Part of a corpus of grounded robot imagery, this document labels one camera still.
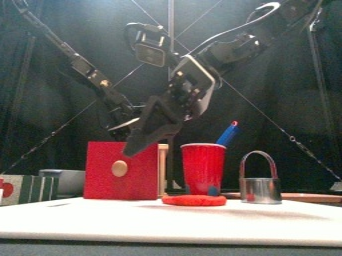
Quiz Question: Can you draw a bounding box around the light wooden drawer cabinet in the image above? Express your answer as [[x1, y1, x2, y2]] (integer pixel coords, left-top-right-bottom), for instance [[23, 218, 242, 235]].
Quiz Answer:
[[158, 143, 171, 198]]

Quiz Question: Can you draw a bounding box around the flat red dough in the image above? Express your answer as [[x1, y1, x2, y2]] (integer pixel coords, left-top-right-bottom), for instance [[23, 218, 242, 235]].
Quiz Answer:
[[161, 194, 229, 207]]

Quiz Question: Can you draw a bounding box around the blue pen with red tip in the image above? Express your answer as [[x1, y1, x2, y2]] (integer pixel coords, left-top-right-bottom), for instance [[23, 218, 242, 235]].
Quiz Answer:
[[216, 120, 241, 147]]

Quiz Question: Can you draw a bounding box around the red plastic cup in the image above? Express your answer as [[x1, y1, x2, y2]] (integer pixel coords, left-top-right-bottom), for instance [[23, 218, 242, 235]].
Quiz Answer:
[[179, 142, 229, 197]]

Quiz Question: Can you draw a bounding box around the green striped toy box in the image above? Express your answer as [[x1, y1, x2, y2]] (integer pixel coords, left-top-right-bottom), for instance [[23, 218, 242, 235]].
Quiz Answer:
[[0, 174, 61, 206]]

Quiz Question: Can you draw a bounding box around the white cutting board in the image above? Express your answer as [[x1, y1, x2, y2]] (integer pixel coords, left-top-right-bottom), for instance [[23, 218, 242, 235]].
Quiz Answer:
[[0, 196, 342, 248]]

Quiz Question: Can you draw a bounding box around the brown wooden board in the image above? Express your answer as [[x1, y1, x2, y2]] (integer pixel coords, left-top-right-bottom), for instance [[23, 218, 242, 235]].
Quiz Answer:
[[221, 191, 342, 205]]

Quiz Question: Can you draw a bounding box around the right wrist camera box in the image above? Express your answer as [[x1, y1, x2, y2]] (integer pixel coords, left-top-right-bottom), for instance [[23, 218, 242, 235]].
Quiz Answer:
[[125, 22, 174, 68]]

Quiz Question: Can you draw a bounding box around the vertical metal frame pole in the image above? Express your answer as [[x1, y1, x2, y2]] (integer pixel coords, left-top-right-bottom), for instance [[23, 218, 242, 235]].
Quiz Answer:
[[167, 0, 177, 192]]

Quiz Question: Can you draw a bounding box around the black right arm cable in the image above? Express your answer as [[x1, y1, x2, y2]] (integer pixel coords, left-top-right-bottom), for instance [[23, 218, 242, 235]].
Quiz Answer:
[[189, 1, 284, 56]]

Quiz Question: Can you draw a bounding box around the metal round cutter with handle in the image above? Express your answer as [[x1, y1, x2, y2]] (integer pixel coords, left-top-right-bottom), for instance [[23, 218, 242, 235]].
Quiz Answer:
[[238, 150, 284, 205]]

